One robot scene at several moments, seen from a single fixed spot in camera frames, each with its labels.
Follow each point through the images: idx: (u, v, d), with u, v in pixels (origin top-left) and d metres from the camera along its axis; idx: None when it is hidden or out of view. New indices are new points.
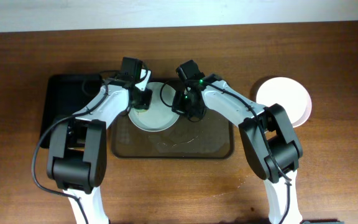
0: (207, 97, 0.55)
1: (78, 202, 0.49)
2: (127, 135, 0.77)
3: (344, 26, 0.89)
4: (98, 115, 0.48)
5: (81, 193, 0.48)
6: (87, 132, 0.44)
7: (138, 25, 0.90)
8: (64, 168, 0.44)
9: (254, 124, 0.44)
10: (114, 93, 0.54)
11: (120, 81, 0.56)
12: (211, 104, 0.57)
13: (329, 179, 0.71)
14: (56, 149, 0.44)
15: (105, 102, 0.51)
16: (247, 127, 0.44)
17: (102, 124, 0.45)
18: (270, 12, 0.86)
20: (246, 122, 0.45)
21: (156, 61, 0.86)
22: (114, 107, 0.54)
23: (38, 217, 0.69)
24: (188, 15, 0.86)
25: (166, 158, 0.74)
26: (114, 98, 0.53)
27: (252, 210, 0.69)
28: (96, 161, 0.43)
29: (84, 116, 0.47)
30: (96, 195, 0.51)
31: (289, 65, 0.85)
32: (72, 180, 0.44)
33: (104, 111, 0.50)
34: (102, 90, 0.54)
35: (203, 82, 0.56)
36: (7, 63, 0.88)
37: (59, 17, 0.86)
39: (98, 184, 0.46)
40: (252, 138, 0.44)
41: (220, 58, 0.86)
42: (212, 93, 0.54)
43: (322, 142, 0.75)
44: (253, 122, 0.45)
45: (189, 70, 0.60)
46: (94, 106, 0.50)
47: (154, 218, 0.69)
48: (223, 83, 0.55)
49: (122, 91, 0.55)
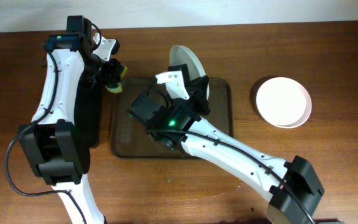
0: (192, 147, 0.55)
1: (69, 195, 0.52)
2: (127, 135, 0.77)
3: (344, 25, 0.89)
4: (59, 111, 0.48)
5: (69, 185, 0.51)
6: (56, 136, 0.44)
7: (137, 25, 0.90)
8: (49, 165, 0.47)
9: (284, 197, 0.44)
10: (64, 65, 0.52)
11: (66, 48, 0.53)
12: (194, 152, 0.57)
13: (329, 178, 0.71)
14: (33, 158, 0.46)
15: (59, 87, 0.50)
16: (283, 203, 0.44)
17: (68, 123, 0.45)
18: (270, 12, 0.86)
20: (276, 198, 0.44)
21: (156, 61, 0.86)
22: (73, 81, 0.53)
23: (37, 216, 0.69)
24: (188, 14, 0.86)
25: (166, 158, 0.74)
26: (65, 71, 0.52)
27: (252, 210, 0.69)
28: (76, 155, 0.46)
29: (47, 117, 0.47)
30: (86, 185, 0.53)
31: (289, 65, 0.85)
32: (59, 173, 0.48)
33: (63, 101, 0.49)
34: (51, 63, 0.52)
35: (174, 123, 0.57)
36: (6, 63, 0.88)
37: (60, 17, 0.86)
39: (85, 170, 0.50)
40: (288, 213, 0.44)
41: (219, 57, 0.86)
42: (202, 144, 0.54)
43: (322, 141, 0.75)
44: (280, 195, 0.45)
45: (142, 107, 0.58)
46: (50, 101, 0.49)
47: (154, 218, 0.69)
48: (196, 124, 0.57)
49: (71, 58, 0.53)
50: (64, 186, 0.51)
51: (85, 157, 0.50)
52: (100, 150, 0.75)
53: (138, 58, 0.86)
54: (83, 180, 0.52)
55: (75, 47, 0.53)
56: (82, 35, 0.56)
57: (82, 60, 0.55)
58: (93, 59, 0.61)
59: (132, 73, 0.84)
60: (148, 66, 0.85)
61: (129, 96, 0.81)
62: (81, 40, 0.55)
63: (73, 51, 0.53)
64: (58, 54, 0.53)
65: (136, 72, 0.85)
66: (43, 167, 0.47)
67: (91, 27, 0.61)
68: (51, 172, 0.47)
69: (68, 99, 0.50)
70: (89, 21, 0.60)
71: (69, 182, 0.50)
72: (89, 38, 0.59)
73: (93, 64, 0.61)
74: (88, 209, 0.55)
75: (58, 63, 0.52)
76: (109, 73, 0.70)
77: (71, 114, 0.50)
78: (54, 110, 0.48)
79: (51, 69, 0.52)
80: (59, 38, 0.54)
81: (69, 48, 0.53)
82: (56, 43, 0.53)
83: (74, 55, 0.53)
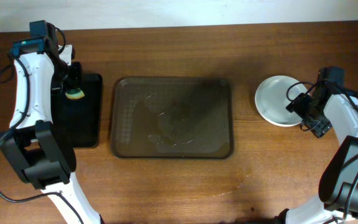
0: (333, 101, 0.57)
1: (61, 195, 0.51)
2: (127, 135, 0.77)
3: (344, 25, 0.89)
4: (36, 113, 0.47)
5: (59, 186, 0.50)
6: (36, 137, 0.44)
7: (137, 25, 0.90)
8: (35, 168, 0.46)
9: None
10: (34, 68, 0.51)
11: (32, 52, 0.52)
12: (330, 109, 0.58)
13: None
14: (18, 163, 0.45)
15: (33, 89, 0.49)
16: None
17: (47, 122, 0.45)
18: (270, 12, 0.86)
20: None
21: (156, 61, 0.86)
22: (45, 83, 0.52)
23: (37, 217, 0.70)
24: (188, 15, 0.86)
25: (166, 158, 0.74)
26: (36, 73, 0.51)
27: (252, 210, 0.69)
28: (60, 154, 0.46)
29: (25, 121, 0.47)
30: (75, 184, 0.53)
31: (289, 65, 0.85)
32: (46, 175, 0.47)
33: (39, 102, 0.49)
34: (20, 69, 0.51)
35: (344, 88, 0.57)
36: (6, 64, 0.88)
37: (59, 17, 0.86)
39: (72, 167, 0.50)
40: (350, 151, 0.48)
41: (220, 58, 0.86)
42: (342, 101, 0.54)
43: (322, 141, 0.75)
44: None
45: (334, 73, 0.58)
46: (25, 104, 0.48)
47: (154, 218, 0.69)
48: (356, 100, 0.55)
49: (40, 61, 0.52)
50: (53, 189, 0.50)
51: (69, 155, 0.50)
52: (100, 150, 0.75)
53: (138, 58, 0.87)
54: (72, 178, 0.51)
55: (42, 50, 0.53)
56: (47, 38, 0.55)
57: (50, 61, 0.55)
58: (60, 63, 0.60)
59: (132, 73, 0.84)
60: (148, 66, 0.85)
61: (128, 95, 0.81)
62: (46, 42, 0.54)
63: (41, 54, 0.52)
64: (25, 59, 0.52)
65: (136, 72, 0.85)
66: (28, 172, 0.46)
67: (55, 31, 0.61)
68: (38, 175, 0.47)
69: (43, 101, 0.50)
70: (52, 25, 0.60)
71: (58, 183, 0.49)
72: (55, 41, 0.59)
73: (62, 66, 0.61)
74: (81, 206, 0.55)
75: (26, 67, 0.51)
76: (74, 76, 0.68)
77: (48, 116, 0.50)
78: (31, 112, 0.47)
79: (20, 74, 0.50)
80: (24, 43, 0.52)
81: (36, 52, 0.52)
82: (20, 48, 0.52)
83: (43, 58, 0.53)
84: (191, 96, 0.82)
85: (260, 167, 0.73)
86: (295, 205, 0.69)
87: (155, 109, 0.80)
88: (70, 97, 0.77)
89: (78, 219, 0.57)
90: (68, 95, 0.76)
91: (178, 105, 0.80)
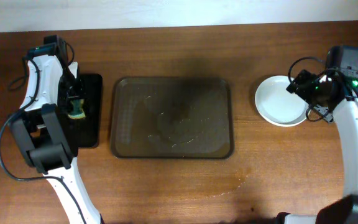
0: (345, 111, 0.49)
1: (62, 182, 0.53)
2: (127, 135, 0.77)
3: (344, 25, 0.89)
4: (44, 98, 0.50)
5: (61, 172, 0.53)
6: (43, 119, 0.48)
7: (137, 25, 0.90)
8: (39, 152, 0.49)
9: None
10: (45, 65, 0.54)
11: (43, 56, 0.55)
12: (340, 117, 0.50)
13: (328, 178, 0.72)
14: (25, 144, 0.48)
15: (42, 79, 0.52)
16: None
17: (53, 106, 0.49)
18: (270, 13, 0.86)
20: None
21: (156, 61, 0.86)
22: (55, 81, 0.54)
23: (37, 216, 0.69)
24: (188, 15, 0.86)
25: (166, 158, 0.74)
26: (46, 70, 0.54)
27: (252, 210, 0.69)
28: (63, 137, 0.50)
29: (33, 104, 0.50)
30: (76, 172, 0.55)
31: (289, 65, 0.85)
32: (50, 158, 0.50)
33: (47, 91, 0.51)
34: (32, 66, 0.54)
35: (357, 86, 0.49)
36: (6, 63, 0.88)
37: (59, 17, 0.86)
39: (74, 154, 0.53)
40: (353, 216, 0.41)
41: (220, 57, 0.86)
42: (355, 117, 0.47)
43: (322, 141, 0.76)
44: None
45: (348, 57, 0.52)
46: (35, 91, 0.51)
47: (154, 218, 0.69)
48: None
49: (51, 61, 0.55)
50: (56, 174, 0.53)
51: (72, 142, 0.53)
52: (100, 150, 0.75)
53: (138, 58, 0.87)
54: (74, 164, 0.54)
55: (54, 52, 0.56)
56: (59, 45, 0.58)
57: (59, 67, 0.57)
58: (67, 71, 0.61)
59: (132, 73, 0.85)
60: (148, 66, 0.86)
61: (128, 96, 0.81)
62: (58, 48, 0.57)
63: (52, 55, 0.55)
64: (37, 60, 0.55)
65: (136, 72, 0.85)
66: (34, 154, 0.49)
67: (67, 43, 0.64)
68: (43, 158, 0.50)
69: (51, 92, 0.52)
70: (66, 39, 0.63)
71: (61, 167, 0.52)
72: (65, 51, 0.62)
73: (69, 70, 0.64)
74: (82, 198, 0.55)
75: (38, 65, 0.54)
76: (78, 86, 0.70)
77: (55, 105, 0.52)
78: (39, 98, 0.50)
79: (32, 70, 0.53)
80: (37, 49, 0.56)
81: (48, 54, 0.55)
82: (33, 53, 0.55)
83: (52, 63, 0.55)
84: (191, 96, 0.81)
85: (260, 167, 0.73)
86: (296, 205, 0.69)
87: (154, 109, 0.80)
88: (74, 117, 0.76)
89: (78, 213, 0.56)
90: (71, 116, 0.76)
91: (178, 105, 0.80)
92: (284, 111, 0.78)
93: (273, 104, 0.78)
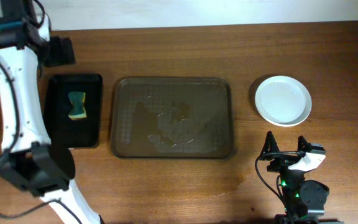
0: (306, 194, 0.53)
1: (60, 202, 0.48)
2: (127, 135, 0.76)
3: (342, 26, 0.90)
4: (30, 131, 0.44)
5: (58, 193, 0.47)
6: (36, 158, 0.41)
7: (138, 25, 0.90)
8: (34, 183, 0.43)
9: None
10: (17, 71, 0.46)
11: (10, 46, 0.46)
12: (306, 193, 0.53)
13: (329, 178, 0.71)
14: (17, 180, 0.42)
15: (20, 101, 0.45)
16: None
17: (44, 144, 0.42)
18: (270, 12, 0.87)
20: None
21: (156, 61, 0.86)
22: (31, 90, 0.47)
23: (38, 217, 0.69)
24: (188, 15, 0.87)
25: (166, 158, 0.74)
26: (20, 80, 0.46)
27: (252, 210, 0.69)
28: (59, 169, 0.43)
29: (18, 142, 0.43)
30: (75, 188, 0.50)
31: (289, 65, 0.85)
32: (45, 184, 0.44)
33: (30, 118, 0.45)
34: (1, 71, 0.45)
35: (289, 184, 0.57)
36: None
37: (60, 17, 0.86)
39: (70, 175, 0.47)
40: None
41: (219, 56, 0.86)
42: (306, 200, 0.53)
43: (322, 141, 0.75)
44: None
45: (273, 144, 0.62)
46: (13, 119, 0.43)
47: (154, 218, 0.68)
48: (317, 196, 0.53)
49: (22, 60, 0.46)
50: (53, 196, 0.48)
51: (66, 162, 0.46)
52: (100, 150, 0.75)
53: (138, 58, 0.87)
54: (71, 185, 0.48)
55: (22, 44, 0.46)
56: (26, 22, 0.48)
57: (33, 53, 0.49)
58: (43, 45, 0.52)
59: (132, 73, 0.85)
60: (148, 66, 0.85)
61: (128, 96, 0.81)
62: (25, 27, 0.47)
63: (21, 48, 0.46)
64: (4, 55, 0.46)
65: (136, 72, 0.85)
66: (28, 185, 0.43)
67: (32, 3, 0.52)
68: (37, 185, 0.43)
69: (32, 110, 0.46)
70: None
71: (57, 190, 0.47)
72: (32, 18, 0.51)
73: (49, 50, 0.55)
74: (82, 210, 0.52)
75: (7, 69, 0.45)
76: (55, 53, 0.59)
77: (40, 121, 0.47)
78: (23, 132, 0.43)
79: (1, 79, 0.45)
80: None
81: (15, 46, 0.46)
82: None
83: (23, 51, 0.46)
84: (190, 96, 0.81)
85: (260, 167, 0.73)
86: None
87: (154, 109, 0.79)
88: (73, 118, 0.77)
89: None
90: (71, 116, 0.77)
91: (178, 105, 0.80)
92: (285, 112, 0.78)
93: (273, 105, 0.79)
